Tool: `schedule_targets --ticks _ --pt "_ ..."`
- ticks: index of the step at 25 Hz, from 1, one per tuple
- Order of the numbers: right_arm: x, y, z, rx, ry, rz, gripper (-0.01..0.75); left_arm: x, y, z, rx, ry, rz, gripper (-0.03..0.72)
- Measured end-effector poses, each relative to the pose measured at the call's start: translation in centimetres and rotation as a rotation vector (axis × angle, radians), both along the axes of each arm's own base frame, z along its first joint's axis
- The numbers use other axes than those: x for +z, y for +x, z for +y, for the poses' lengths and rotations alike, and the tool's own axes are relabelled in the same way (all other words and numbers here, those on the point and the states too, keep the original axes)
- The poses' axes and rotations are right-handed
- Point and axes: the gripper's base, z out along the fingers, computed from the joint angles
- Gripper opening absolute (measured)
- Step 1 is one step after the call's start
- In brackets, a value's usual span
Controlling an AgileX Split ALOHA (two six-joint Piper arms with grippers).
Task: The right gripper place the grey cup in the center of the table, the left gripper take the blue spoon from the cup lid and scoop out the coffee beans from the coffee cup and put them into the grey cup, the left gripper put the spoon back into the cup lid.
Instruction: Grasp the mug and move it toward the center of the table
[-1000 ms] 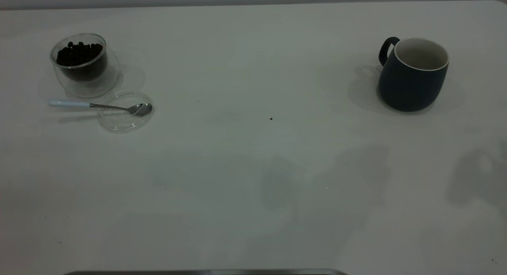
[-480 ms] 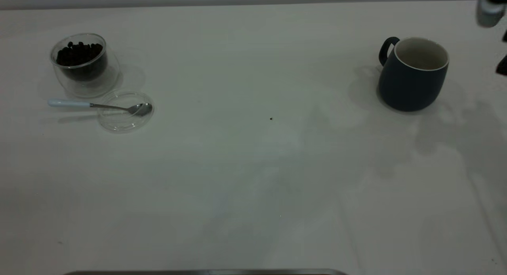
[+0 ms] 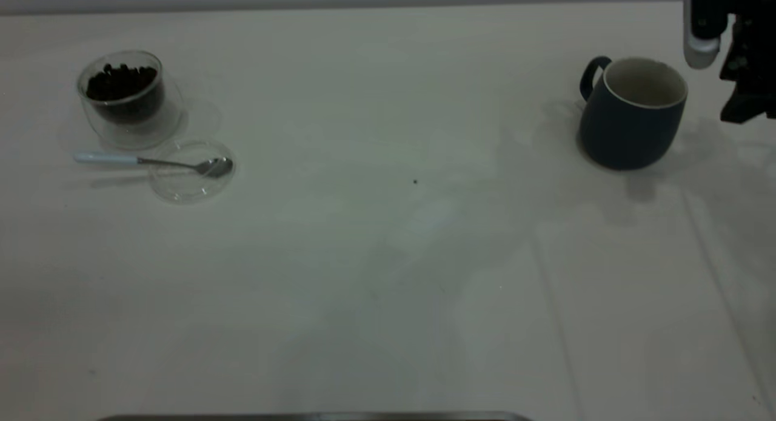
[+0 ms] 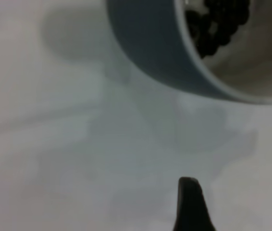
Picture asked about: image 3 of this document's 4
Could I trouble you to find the clear round glass lid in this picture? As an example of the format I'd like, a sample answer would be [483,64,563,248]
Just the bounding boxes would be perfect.
[149,139,237,204]

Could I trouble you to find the clear double-wall glass cup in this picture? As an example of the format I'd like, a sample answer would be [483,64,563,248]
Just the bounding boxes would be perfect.
[76,50,184,152]

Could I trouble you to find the metal spoon pale blue handle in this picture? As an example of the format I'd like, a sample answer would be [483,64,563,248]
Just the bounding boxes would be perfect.
[73,152,234,179]

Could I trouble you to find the right wrist camera housing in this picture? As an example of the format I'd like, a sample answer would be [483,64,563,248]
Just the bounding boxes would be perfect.
[683,0,728,70]

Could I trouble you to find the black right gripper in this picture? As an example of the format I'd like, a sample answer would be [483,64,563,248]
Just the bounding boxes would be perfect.
[720,12,776,124]

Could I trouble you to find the dark coffee beans pile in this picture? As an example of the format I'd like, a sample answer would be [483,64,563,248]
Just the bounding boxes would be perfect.
[85,63,164,124]

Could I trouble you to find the dark grey ceramic mug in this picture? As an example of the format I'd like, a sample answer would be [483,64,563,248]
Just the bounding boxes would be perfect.
[578,56,689,171]

